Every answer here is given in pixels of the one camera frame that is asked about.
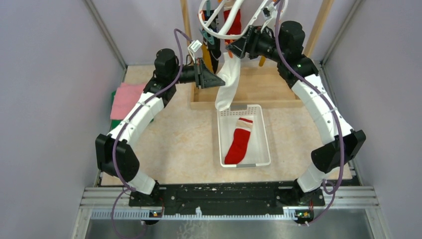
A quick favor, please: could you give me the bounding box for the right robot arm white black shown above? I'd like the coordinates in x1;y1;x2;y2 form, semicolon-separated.
226;21;366;205

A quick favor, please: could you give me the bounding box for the mustard yellow sock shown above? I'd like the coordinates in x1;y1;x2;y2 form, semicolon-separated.
202;44;214;72
259;56;266;67

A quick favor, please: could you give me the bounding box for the green folded towel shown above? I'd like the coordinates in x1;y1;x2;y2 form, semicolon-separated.
110;90;122;129

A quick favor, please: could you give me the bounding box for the wooden hanger stand frame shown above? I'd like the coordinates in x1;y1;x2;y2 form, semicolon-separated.
180;0;335;111

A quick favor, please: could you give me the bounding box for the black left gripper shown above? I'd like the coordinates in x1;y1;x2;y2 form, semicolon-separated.
169;57;225;89

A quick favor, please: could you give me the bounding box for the aluminium rail frame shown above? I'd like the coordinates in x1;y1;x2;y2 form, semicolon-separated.
72;182;392;239

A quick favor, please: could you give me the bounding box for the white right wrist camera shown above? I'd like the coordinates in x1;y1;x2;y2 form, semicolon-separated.
262;0;280;28

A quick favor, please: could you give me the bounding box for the pink folded towel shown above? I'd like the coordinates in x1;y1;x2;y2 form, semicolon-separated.
110;82;146;120

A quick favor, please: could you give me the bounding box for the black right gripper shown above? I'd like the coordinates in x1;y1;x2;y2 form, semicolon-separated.
224;25;285;64

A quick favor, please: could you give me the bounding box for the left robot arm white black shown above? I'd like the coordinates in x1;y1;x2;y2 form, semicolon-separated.
95;48;225;206

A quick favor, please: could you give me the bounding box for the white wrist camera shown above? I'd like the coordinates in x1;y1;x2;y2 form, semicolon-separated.
262;0;280;28
188;40;202;63

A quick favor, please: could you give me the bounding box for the red sock white cuff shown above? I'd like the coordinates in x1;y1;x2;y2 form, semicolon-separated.
224;118;253;165

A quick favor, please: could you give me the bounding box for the white plastic basket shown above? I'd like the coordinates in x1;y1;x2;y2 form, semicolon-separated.
217;105;271;168

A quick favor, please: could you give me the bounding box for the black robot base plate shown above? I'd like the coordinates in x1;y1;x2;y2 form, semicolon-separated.
128;181;325;216

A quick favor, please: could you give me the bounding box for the white round clip hanger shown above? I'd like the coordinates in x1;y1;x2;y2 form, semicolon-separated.
198;0;290;40

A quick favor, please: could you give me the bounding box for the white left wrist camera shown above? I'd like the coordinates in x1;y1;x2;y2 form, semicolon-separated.
188;40;202;63

